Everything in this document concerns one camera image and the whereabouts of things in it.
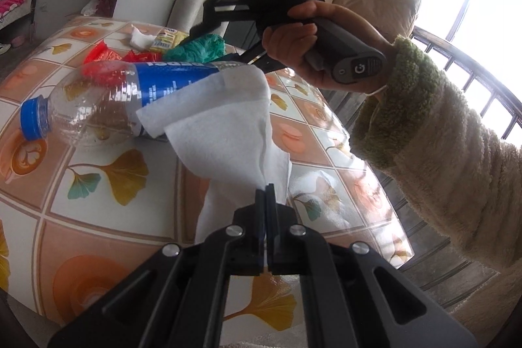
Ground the clear plastic bottle blue cap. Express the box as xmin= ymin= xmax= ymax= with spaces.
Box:
xmin=20 ymin=60 xmax=253 ymax=149

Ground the person's right forearm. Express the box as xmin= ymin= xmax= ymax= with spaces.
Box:
xmin=348 ymin=36 xmax=522 ymax=332

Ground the green plastic bag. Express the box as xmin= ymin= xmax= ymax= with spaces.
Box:
xmin=163 ymin=34 xmax=227 ymax=63

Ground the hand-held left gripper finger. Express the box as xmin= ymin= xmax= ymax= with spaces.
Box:
xmin=266 ymin=183 xmax=478 ymax=348
xmin=47 ymin=188 xmax=268 ymax=348

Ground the white tissue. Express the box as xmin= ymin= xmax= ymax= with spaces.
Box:
xmin=130 ymin=25 xmax=158 ymax=48
xmin=135 ymin=66 xmax=293 ymax=247

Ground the pink floral blanket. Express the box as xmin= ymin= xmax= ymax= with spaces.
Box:
xmin=0 ymin=0 xmax=33 ymax=23

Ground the metal balcony railing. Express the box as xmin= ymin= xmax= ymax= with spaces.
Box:
xmin=410 ymin=26 xmax=522 ymax=143

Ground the red white snack bag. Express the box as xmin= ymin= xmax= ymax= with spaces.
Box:
xmin=84 ymin=39 xmax=123 ymax=65

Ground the yellow snack packet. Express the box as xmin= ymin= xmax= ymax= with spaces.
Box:
xmin=143 ymin=28 xmax=190 ymax=51

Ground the table with patterned tablecloth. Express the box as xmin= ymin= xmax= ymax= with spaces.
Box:
xmin=0 ymin=16 xmax=412 ymax=332

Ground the person's right hand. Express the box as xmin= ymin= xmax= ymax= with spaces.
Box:
xmin=261 ymin=1 xmax=395 ymax=93

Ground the small red wrapper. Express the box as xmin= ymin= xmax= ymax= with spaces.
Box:
xmin=121 ymin=50 xmax=166 ymax=64

